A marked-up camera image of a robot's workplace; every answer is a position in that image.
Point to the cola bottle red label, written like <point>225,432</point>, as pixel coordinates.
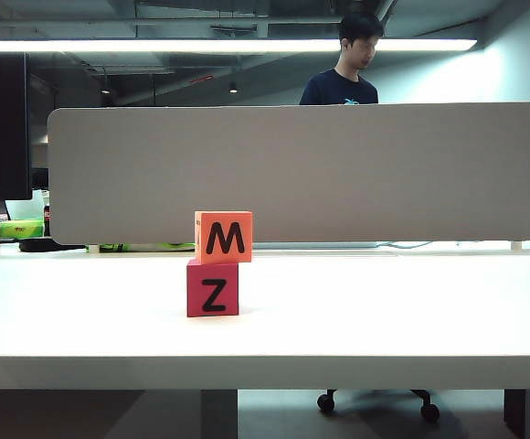
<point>47,219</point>

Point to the grey desk divider panel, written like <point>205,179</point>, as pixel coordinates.
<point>338,174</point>

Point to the person in dark t-shirt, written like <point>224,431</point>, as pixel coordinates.
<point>336,89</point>

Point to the white divider bracket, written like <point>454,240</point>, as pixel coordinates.
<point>516,246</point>
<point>93,249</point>

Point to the black office chair base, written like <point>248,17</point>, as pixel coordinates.
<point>427,407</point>

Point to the pink letter Z block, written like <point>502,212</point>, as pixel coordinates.
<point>228,279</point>

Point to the green packet behind divider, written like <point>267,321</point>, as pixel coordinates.
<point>146,247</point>

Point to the white plastic bag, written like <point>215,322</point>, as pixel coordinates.
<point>25,208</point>

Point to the dark monitor screen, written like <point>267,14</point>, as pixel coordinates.
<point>0,128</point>

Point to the green tissue box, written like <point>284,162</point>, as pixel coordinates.
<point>20,228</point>

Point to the orange letter M block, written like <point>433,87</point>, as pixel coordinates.
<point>242,221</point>

